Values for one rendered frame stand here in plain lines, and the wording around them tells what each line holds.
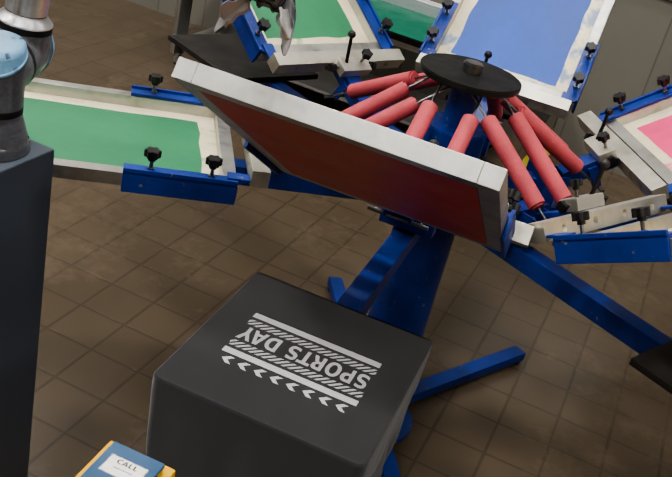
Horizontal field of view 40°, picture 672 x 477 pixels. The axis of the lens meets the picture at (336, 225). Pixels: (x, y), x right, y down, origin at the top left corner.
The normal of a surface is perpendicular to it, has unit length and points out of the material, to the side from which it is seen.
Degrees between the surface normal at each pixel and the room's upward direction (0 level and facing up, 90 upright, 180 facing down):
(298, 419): 0
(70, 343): 0
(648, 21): 90
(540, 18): 32
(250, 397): 0
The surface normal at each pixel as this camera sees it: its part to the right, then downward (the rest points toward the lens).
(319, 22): 0.50, -0.48
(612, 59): -0.40, 0.35
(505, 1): 0.00, -0.54
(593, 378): 0.22, -0.87
